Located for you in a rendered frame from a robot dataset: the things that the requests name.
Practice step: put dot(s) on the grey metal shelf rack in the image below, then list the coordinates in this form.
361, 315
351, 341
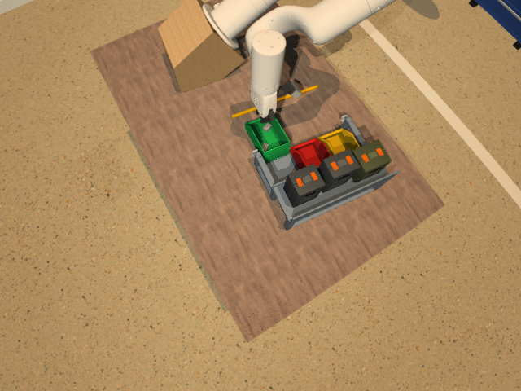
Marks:
333, 198

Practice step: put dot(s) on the green bin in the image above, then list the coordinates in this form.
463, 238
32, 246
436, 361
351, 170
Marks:
275, 137

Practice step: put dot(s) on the red open bin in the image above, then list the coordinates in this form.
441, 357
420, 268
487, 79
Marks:
310, 152

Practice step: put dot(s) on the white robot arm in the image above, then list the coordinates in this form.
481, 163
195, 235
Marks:
321, 24

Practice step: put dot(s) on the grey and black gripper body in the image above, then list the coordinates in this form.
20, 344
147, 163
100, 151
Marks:
264, 102

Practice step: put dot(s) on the dark grey case with orange latches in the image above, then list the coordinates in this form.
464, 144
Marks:
303, 185

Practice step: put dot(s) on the black tool case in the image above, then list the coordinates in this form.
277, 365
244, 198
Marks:
336, 170

